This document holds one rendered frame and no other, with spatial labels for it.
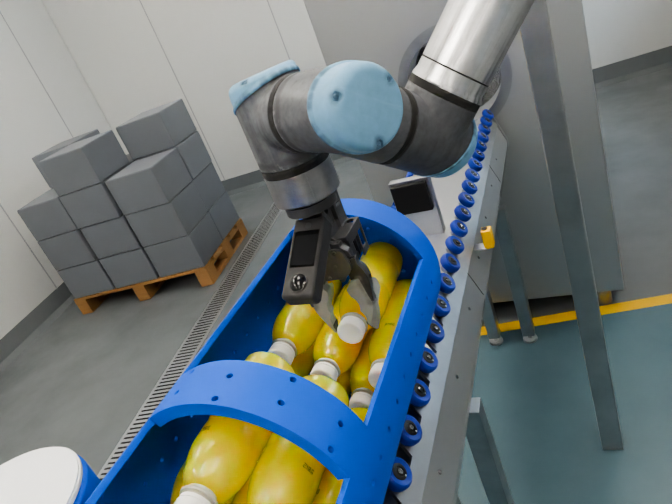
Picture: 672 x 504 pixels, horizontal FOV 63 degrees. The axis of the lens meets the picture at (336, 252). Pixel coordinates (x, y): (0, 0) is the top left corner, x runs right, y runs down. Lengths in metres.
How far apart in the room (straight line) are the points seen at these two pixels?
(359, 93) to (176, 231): 3.44
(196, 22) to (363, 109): 5.11
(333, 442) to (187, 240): 3.43
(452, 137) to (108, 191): 3.54
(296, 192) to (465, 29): 0.26
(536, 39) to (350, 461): 1.02
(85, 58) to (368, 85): 5.76
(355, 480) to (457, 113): 0.41
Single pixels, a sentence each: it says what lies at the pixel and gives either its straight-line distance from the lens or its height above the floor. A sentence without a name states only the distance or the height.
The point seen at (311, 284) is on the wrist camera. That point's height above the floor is 1.24.
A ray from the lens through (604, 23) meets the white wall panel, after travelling 5.36.
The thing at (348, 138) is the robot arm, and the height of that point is 1.41.
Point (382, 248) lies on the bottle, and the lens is 0.91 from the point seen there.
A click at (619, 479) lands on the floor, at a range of 1.96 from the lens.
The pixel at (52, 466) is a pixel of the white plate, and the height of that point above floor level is 1.04.
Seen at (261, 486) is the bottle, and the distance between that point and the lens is 0.60.
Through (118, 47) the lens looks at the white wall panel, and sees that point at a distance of 6.04.
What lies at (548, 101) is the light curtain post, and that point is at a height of 1.15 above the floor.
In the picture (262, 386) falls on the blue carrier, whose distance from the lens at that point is 0.58.
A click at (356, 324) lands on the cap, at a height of 1.13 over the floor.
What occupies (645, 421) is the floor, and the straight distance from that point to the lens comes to 2.11.
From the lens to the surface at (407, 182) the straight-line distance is 1.33.
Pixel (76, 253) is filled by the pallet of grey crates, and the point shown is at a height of 0.50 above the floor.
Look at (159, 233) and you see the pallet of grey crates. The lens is 4.01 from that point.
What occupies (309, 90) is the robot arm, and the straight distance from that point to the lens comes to 0.57.
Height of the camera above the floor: 1.55
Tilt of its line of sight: 25 degrees down
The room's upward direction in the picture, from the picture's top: 22 degrees counter-clockwise
